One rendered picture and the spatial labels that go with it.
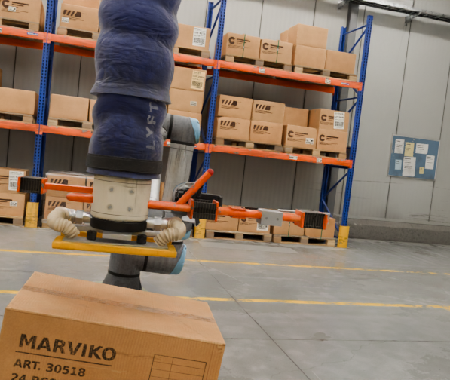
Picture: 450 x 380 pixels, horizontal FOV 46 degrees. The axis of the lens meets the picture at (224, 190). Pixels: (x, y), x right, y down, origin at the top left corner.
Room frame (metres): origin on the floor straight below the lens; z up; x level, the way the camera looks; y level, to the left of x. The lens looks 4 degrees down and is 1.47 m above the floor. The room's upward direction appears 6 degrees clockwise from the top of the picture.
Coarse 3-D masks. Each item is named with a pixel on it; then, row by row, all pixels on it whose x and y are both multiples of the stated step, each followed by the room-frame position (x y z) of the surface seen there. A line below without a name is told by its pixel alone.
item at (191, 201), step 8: (192, 200) 1.58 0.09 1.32; (200, 200) 1.67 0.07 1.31; (208, 200) 1.68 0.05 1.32; (192, 208) 1.58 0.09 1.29; (200, 208) 1.59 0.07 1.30; (208, 208) 1.58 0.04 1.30; (216, 208) 1.60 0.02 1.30; (200, 216) 1.58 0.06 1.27; (208, 216) 1.58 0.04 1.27; (216, 216) 1.60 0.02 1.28
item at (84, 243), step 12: (60, 240) 1.44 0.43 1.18; (72, 240) 1.44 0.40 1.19; (84, 240) 1.46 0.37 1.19; (96, 240) 1.48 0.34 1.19; (108, 240) 1.50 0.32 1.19; (120, 240) 1.52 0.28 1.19; (144, 240) 1.49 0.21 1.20; (108, 252) 1.44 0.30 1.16; (120, 252) 1.44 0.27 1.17; (132, 252) 1.45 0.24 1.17; (144, 252) 1.46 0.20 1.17; (156, 252) 1.46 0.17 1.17; (168, 252) 1.47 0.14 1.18
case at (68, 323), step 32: (32, 288) 1.56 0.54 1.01; (64, 288) 1.63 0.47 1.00; (96, 288) 1.71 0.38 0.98; (128, 288) 1.79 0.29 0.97; (32, 320) 1.36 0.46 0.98; (64, 320) 1.38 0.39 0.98; (96, 320) 1.40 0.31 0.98; (128, 320) 1.46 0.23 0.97; (160, 320) 1.52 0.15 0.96; (192, 320) 1.59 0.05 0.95; (0, 352) 1.35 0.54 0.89; (32, 352) 1.36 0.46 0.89; (64, 352) 1.38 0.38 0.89; (96, 352) 1.39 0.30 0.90; (128, 352) 1.41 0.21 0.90; (160, 352) 1.42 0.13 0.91; (192, 352) 1.44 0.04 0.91
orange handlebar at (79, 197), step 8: (48, 184) 1.78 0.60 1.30; (56, 184) 1.79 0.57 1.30; (72, 192) 1.58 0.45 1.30; (80, 192) 1.81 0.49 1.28; (88, 192) 1.81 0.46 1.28; (72, 200) 1.53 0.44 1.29; (80, 200) 1.53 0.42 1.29; (88, 200) 1.54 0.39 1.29; (152, 200) 1.62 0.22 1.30; (152, 208) 1.58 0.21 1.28; (160, 208) 1.58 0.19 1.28; (168, 208) 1.58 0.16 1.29; (176, 208) 1.58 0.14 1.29; (184, 208) 1.59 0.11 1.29; (224, 208) 1.62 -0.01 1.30; (232, 208) 1.61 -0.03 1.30; (240, 208) 1.63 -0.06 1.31; (232, 216) 1.62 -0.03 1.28; (240, 216) 1.63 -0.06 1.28; (248, 216) 1.63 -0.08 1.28; (256, 216) 1.63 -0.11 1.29; (288, 216) 1.65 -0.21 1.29; (296, 216) 1.65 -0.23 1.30
